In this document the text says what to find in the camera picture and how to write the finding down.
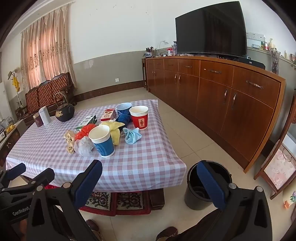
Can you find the person's shoe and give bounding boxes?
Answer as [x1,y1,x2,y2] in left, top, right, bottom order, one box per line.
[156,227,178,241]
[86,219,103,241]

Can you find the yellow hanging decoration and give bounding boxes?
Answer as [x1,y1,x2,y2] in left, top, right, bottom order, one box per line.
[8,67,22,93]

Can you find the black soundbar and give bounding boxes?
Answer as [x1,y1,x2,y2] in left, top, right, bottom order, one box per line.
[233,57,266,69]

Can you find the red patterned rug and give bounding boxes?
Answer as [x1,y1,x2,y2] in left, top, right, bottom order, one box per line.
[45,184,152,216]

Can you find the white socket panel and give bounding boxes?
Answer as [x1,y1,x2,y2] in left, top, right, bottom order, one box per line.
[246,32,265,40]

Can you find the red paper cup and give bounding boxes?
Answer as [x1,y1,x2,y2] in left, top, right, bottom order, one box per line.
[129,106,149,131]

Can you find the blue paper bowl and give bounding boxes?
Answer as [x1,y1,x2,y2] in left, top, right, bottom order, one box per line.
[115,103,132,117]

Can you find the black iron teapot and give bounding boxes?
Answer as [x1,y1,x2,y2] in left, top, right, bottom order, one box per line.
[54,93,75,122]

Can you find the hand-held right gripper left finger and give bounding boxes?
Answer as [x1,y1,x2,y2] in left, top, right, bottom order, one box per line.
[26,159,103,241]

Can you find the blue face mask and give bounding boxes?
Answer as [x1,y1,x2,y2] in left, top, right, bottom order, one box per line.
[122,127,142,144]

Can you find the white refrigerator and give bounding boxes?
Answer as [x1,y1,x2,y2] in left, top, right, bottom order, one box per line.
[0,81,12,121]

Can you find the small potted plant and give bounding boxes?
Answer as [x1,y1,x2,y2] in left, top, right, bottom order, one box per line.
[143,46,157,58]

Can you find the person's right shoe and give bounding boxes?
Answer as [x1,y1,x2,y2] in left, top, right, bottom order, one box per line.
[156,227,178,241]

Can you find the person's left shoe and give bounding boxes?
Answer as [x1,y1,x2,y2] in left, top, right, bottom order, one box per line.
[86,219,103,241]

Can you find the small dark wooden table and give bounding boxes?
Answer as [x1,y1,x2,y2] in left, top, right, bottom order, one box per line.
[142,58,148,90]

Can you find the orange cloth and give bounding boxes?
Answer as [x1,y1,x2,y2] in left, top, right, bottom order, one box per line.
[74,123,96,141]

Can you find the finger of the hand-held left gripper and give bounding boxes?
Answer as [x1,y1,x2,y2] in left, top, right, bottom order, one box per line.
[0,163,26,193]
[21,168,55,193]

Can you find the black flat television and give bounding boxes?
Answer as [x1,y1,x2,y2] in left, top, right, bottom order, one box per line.
[175,1,247,58]

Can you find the red milk carton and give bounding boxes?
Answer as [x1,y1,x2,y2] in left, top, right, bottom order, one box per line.
[100,108,116,122]

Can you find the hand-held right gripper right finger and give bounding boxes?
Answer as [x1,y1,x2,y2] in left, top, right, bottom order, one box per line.
[196,160,273,241]

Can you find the carved wooden sofa bench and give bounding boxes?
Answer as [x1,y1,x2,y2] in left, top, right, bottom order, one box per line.
[16,72,78,127]

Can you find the yellow cloth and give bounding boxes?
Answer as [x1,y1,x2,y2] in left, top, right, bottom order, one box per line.
[99,122,126,146]

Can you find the brown wooden sideboard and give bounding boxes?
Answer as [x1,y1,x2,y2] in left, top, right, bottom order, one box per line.
[146,56,287,174]

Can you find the blue and white paper cup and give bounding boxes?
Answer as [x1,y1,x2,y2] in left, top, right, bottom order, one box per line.
[88,125,115,158]

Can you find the pink patterned curtain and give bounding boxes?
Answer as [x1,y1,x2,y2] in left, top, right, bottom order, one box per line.
[20,5,75,92]

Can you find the pink checked tablecloth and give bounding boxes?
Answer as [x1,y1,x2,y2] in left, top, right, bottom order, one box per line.
[5,99,187,193]

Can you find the person's dark trouser leg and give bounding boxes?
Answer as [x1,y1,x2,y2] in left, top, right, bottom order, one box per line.
[176,209,223,241]

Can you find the white charger with cable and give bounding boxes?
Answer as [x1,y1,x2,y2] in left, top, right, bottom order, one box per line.
[158,40,169,57]

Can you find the dark red tin can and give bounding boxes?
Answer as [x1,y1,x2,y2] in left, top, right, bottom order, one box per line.
[33,113,43,128]

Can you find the wooden chair with checkered cushion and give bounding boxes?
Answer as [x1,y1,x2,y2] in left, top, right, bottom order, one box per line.
[149,189,165,210]

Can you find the beige cloth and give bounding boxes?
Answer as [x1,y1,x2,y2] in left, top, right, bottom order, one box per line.
[64,130,78,154]

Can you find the blue towel cloth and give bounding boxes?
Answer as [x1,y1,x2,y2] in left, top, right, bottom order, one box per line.
[115,114,132,128]

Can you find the glass vase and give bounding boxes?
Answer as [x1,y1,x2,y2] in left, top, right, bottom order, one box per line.
[269,47,281,75]

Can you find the green and white carton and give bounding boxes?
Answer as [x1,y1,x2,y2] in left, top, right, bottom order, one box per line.
[75,115,97,130]

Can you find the white tin box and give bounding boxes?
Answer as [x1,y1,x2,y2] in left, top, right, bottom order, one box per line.
[38,107,51,126]

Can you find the black trash bin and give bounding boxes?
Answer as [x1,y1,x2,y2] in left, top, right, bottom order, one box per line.
[184,160,232,211]

